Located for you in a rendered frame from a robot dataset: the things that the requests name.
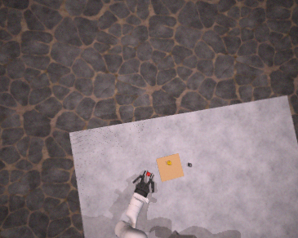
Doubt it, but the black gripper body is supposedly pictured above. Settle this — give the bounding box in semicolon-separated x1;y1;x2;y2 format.
134;182;149;198

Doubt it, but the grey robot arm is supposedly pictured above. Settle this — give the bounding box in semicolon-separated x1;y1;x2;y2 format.
115;192;149;238

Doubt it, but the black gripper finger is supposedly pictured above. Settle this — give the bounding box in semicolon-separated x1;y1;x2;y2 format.
145;173;154;193
133;170;147;187

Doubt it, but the tan square mat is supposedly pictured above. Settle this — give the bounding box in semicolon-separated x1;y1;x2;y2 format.
156;153;184;182

